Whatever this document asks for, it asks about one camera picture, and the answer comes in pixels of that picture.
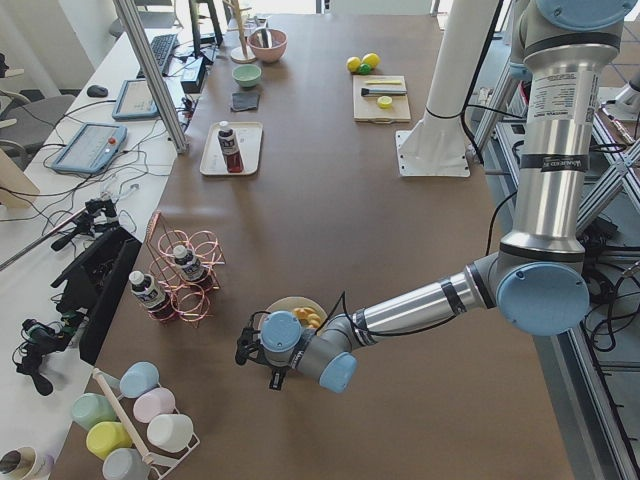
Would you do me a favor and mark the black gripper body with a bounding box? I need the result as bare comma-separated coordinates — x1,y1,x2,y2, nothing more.
247,320,271,367

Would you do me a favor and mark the white round plate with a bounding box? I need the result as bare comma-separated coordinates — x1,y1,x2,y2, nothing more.
259,295,329,374

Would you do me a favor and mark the braided golden donut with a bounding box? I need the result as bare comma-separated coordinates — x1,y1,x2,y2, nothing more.
292,307,322,329

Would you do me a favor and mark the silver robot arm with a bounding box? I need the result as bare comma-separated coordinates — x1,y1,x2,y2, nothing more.
235,1,633,393

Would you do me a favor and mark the dark drink bottle on tray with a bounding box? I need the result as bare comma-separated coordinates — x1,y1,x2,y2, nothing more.
217,121,244,173

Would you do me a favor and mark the cream rabbit tray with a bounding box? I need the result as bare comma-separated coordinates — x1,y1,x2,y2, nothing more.
200,121,263,176

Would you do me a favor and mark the bottle in rack upper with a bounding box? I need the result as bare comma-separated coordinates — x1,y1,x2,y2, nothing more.
172,244,206,283

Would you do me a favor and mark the bottle in rack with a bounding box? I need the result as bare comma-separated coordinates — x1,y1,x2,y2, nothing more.
172,244,206,283
129,270,176,322

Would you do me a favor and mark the pink cup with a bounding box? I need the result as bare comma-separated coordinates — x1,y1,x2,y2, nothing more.
133,387,176,423

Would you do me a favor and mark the blue cup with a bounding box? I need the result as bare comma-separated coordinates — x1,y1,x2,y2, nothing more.
119,361,159,398

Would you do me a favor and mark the white cup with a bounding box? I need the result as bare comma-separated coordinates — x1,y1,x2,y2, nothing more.
147,414,194,453

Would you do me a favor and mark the bottle in rack front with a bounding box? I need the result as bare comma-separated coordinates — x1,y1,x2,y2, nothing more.
129,270,176,322

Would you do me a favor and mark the grey cup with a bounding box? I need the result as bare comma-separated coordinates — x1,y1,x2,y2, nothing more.
102,448,150,480

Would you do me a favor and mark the yellow cup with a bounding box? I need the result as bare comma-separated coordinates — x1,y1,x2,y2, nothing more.
85,421,133,460

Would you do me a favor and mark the green cup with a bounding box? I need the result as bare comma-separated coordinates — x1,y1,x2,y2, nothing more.
71,393,118,431

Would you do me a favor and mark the grey folded cloth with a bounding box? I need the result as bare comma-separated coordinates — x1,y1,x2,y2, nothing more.
230,92,260,112

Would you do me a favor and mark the blue teach pendant near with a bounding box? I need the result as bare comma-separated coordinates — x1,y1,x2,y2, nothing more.
50,123,128,175

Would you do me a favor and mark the blue teach pendant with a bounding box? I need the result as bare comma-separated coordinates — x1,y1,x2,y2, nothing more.
112,79,159,121
50,123,128,175

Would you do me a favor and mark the black power adapter box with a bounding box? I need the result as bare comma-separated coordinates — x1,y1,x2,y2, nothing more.
180,57,206,94

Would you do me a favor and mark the blue teach pendant far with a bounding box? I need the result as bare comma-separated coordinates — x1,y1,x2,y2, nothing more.
112,79,159,121

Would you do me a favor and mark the green bowl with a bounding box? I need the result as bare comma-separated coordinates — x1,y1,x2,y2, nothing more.
232,64,262,88

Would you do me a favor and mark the half lemon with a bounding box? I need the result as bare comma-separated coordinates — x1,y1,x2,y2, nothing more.
376,96,393,109

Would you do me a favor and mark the steel muddler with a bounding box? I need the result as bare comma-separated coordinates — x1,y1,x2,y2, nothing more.
360,87,407,97

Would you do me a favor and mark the wooden cutting board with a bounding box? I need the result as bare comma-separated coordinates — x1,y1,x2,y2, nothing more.
352,75,411,123

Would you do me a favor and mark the yellow plastic knife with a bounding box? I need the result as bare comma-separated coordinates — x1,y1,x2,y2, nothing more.
365,78,403,85

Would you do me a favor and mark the wooden mug tree stand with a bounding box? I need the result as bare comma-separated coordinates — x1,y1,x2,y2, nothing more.
223,0,256,64

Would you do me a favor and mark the black computer mouse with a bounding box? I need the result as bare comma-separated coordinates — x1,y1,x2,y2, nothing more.
86,85,109,98

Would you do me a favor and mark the yellow lemon near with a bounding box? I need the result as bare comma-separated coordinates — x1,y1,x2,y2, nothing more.
346,56,362,73

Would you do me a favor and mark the yellow lemon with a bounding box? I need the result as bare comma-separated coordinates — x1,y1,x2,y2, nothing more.
362,52,381,69
346,56,362,73

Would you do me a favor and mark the pink bowl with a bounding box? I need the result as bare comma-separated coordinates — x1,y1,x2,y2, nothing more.
247,27,288,63

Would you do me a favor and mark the steel ice scoop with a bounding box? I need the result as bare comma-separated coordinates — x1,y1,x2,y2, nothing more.
255,27,273,49

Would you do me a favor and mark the black keyboard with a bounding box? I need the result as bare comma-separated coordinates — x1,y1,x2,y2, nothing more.
150,33,178,77

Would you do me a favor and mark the yellow lemon far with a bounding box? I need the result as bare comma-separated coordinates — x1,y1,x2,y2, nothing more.
362,52,381,69

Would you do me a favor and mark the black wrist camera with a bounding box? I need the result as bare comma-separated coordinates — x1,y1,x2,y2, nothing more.
235,327,258,366

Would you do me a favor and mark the copper wire bottle rack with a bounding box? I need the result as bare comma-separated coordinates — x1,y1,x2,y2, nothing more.
145,211,226,327

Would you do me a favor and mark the white wire cup rack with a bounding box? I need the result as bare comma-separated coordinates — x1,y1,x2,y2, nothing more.
91,367,201,479

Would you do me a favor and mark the black camera clamp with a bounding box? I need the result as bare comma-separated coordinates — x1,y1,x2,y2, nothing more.
14,319,72,396

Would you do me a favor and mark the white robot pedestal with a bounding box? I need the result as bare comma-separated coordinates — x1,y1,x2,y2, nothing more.
396,0,502,178

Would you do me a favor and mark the aluminium frame post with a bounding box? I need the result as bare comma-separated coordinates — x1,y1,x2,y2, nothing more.
113,0,188,154

